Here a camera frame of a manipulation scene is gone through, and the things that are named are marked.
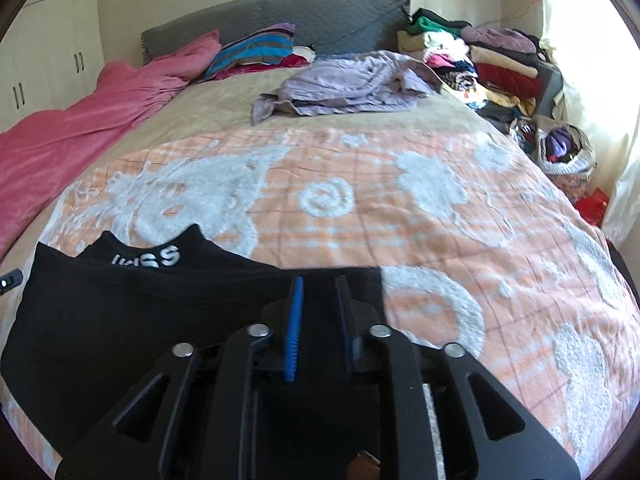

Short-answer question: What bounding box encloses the lilac crumpled garment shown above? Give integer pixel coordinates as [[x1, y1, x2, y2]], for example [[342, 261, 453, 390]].
[[250, 50, 442, 126]]

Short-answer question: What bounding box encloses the grey quilted headboard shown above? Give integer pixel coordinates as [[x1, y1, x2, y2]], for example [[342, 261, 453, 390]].
[[141, 0, 411, 64]]

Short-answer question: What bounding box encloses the cream wardrobe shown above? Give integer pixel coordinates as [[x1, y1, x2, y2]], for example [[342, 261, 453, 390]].
[[1, 0, 104, 131]]

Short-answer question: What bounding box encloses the bag of clothes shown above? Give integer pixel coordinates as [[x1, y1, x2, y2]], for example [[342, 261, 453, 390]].
[[509, 115, 597, 176]]

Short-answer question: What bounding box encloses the striped folded clothes pile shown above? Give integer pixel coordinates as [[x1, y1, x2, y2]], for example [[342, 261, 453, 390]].
[[203, 23, 316, 80]]

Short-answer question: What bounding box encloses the stacked folded clothes pile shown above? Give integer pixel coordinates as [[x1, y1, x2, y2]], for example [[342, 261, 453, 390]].
[[397, 9, 563, 128]]

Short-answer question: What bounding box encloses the red object on floor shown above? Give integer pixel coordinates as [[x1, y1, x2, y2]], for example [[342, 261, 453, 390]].
[[574, 188, 610, 228]]

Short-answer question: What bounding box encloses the beige bed sheet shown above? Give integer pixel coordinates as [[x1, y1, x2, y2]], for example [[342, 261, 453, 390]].
[[78, 68, 500, 177]]

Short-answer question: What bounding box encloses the black KISS shirt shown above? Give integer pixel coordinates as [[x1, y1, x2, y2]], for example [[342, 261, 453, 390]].
[[1, 227, 382, 479]]

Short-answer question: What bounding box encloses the pink duvet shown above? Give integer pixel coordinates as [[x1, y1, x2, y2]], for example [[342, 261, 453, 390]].
[[1, 29, 221, 255]]

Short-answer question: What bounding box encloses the peach white patterned blanket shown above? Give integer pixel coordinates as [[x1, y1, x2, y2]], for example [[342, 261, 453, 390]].
[[6, 127, 639, 474]]

